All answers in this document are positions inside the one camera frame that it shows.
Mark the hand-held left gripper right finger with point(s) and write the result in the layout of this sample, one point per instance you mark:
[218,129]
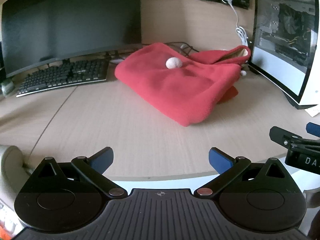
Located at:
[220,160]

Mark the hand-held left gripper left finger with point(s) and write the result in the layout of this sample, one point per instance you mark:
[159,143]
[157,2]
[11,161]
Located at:
[103,158]

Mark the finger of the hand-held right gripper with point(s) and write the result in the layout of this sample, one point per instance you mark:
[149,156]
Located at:
[282,135]
[313,129]

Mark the red fleece hoodie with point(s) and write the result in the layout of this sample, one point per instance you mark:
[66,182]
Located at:
[175,87]

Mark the white paper sheet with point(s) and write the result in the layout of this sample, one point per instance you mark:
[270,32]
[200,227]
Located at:
[313,111]

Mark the white glass-sided computer case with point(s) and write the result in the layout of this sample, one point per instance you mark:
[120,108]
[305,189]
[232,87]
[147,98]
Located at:
[277,65]

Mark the black computer keyboard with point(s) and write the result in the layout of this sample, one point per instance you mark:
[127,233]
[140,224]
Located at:
[62,76]

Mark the small green object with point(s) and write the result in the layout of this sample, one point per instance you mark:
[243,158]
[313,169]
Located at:
[6,87]

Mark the large black computer monitor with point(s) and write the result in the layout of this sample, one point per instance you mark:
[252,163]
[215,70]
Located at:
[70,17]

